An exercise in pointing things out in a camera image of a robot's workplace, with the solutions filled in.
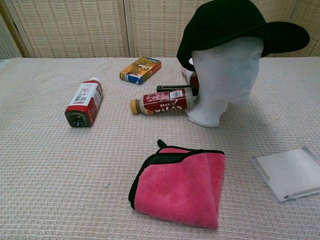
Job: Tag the red drink bottle white cap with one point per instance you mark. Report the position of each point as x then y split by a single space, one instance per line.
86 100

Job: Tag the pink cloth black trim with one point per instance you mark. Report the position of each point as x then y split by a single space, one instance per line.
175 185

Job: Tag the woven folding screen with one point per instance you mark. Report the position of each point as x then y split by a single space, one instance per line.
75 27

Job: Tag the black cap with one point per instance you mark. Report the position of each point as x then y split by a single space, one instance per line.
225 25

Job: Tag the white mannequin head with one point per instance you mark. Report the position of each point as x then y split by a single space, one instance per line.
225 75

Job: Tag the brown coffee bottle yellow cap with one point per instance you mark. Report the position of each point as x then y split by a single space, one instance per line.
165 101

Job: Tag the beige woven tablecloth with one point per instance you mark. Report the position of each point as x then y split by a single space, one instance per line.
62 175

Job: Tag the black rectangular box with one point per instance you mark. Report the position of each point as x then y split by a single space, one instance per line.
170 87

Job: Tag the clear plastic square case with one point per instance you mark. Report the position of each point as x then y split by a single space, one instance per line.
290 172

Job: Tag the orange cardboard snack box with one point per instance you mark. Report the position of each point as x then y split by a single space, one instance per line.
140 70

